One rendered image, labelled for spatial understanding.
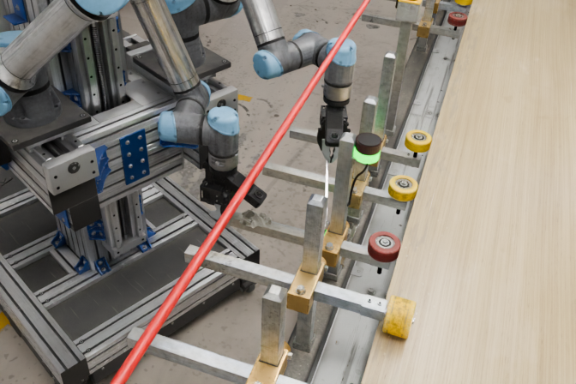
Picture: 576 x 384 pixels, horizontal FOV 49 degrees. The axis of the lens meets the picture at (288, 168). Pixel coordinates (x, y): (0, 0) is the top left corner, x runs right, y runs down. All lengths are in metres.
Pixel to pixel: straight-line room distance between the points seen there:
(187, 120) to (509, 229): 0.87
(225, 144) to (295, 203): 1.58
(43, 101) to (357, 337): 1.04
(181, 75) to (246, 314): 1.26
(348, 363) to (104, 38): 1.14
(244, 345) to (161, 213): 0.66
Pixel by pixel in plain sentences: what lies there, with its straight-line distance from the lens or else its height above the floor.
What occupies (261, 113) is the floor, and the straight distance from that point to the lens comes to 3.70.
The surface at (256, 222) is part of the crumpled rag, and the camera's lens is 1.65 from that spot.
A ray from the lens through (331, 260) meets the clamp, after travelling 1.60.
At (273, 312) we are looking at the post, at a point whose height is 1.12.
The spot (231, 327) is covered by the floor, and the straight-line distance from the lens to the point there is 2.53.
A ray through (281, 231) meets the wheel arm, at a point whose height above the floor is 0.86.
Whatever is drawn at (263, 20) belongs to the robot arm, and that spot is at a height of 1.33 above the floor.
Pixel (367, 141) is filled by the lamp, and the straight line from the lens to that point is 1.45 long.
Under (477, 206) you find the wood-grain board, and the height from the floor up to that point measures 0.90.
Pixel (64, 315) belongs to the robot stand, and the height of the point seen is 0.21.
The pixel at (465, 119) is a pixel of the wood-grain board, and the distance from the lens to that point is 2.12.
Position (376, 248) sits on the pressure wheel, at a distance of 1.56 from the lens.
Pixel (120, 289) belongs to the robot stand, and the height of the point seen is 0.21.
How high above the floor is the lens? 1.98
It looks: 37 degrees down
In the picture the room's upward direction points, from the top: 3 degrees clockwise
